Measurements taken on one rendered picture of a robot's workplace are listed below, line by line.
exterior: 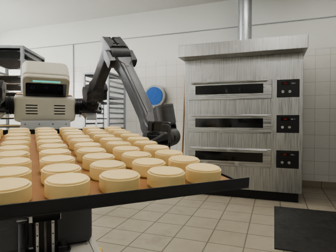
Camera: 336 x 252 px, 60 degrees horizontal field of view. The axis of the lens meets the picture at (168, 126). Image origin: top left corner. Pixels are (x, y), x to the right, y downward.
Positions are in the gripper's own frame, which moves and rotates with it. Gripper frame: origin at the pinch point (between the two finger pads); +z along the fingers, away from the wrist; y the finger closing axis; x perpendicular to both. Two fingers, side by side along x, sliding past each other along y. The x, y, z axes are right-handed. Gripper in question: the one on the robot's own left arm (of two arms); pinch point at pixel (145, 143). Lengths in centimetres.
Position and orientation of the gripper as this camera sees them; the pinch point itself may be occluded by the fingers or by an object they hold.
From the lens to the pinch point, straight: 72.0
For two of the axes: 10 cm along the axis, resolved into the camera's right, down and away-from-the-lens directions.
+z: -3.4, 0.6, -9.4
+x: -9.4, -0.5, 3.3
